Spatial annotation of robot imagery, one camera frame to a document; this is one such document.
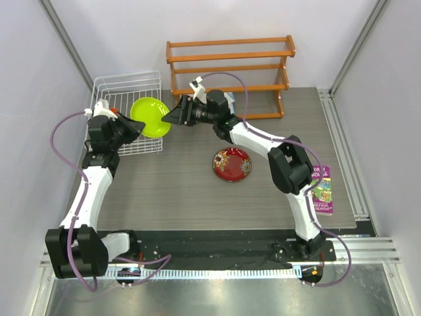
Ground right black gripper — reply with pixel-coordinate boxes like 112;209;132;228
161;95;217;128

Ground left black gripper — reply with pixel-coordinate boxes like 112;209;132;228
109;112;145;151

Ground green plate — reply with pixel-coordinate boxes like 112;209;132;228
130;97;171;138

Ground red floral plate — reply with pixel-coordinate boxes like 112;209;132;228
212;147;252;182

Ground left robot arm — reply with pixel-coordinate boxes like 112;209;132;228
45;113;145;279

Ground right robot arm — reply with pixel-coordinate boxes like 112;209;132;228
162;90;326;260

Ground orange wooden shelf rack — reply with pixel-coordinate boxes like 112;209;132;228
166;35;297;120

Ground clear plastic document sleeve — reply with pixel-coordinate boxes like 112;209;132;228
225;92;235;114

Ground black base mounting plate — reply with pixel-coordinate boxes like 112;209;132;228
101;228;337;271

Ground purple treehouse book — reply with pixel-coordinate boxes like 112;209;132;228
311;166;334;216

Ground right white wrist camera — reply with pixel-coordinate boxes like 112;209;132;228
189;76;206;103

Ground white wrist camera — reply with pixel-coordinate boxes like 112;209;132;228
84;99;118;120
189;76;206;103

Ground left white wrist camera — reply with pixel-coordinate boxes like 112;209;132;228
84;99;118;120

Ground white wire dish rack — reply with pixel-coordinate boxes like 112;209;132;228
91;70;163;156

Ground slotted cable duct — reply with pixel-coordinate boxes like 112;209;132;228
97;266;302;280

